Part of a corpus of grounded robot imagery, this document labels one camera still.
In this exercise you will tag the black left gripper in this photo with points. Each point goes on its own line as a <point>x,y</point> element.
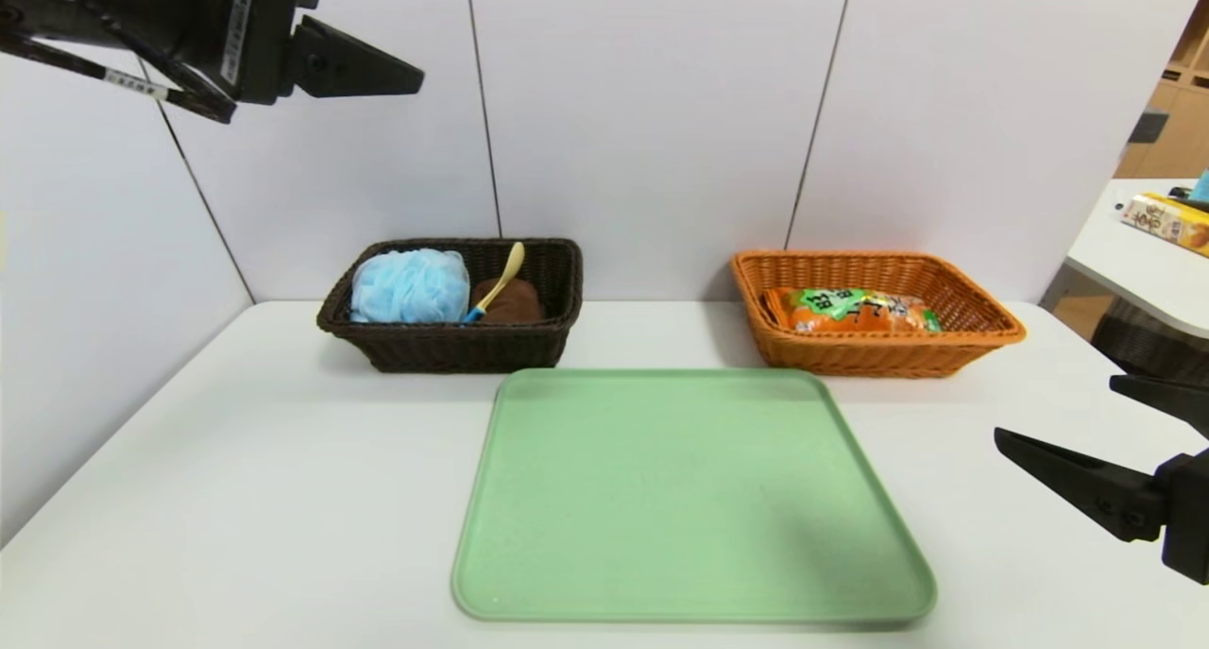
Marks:
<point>253,33</point>

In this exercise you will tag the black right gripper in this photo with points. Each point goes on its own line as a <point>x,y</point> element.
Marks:
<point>1188,517</point>

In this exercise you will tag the light blue mesh bath pouf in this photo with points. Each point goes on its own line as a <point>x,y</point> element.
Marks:
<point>411,285</point>

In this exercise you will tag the brown towel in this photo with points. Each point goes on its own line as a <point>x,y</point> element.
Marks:
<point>518,304</point>

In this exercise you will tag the orange snack bag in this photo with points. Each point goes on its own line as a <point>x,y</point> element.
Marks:
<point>831,314</point>

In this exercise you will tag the orange wicker basket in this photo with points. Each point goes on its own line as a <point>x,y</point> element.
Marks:
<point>850,356</point>

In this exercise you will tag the dark brown wicker basket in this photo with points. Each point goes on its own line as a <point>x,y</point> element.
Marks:
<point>444,347</point>

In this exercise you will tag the dark woven chair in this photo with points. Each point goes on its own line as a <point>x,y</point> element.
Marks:
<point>1152,351</point>

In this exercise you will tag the white side table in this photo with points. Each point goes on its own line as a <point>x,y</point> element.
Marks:
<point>1124,262</point>

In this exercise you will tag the yellow printed carton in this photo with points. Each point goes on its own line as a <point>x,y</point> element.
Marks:
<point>1166,222</point>

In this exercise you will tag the teal small object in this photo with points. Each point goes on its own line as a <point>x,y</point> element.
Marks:
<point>1201,186</point>

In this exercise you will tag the wooden shelf unit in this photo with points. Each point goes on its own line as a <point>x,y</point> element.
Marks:
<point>1181,129</point>

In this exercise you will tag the light green plastic tray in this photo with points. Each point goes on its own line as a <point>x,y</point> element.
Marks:
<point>708,517</point>

